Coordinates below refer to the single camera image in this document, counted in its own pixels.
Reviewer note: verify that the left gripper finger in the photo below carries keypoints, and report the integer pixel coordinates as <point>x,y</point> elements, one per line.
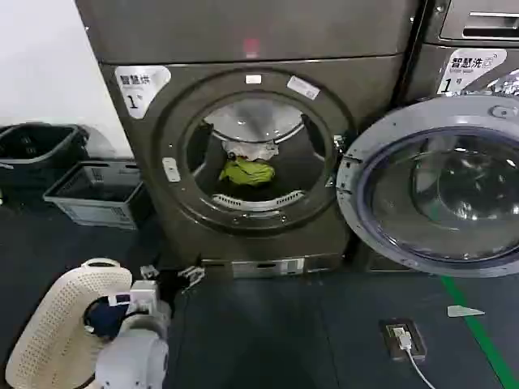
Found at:
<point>191,277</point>
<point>148,272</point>

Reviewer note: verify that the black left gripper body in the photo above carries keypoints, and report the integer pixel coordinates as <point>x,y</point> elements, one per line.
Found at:
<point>170,287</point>

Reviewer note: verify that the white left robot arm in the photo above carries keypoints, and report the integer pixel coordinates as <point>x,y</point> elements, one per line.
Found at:
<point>134,348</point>

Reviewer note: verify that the dark blue garment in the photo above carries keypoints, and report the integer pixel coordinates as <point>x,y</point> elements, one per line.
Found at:
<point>101,318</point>

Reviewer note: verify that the grey slatted plastic crate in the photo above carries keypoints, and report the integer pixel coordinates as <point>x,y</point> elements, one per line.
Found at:
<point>97,202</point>

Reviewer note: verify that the cream perforated laundry basket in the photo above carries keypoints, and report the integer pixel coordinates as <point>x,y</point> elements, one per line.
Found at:
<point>52,308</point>

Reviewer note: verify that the green garment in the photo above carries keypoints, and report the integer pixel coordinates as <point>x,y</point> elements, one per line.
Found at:
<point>247,172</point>

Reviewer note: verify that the white cloth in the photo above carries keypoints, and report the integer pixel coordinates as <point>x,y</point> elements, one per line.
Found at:
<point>259,149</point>

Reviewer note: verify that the dark plastic laundry basket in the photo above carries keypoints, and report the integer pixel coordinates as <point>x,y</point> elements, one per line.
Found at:
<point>36,146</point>

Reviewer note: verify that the black floor socket box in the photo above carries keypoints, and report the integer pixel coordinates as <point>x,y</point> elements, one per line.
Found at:
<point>413,344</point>

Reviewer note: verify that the grey dryer with round opening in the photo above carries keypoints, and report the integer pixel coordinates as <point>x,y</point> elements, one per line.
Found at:
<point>284,36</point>

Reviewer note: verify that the round glass dryer door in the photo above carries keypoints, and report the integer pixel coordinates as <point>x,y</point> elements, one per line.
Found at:
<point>446,190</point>

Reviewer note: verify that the pale wedge floor sticker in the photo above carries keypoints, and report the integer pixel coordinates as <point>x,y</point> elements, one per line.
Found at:
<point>462,310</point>

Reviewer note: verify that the green floor tape line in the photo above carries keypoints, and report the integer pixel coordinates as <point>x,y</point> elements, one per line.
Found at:
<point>478,332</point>

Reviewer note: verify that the grey washing machine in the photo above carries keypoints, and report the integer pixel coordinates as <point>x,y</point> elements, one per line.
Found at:
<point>466,36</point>

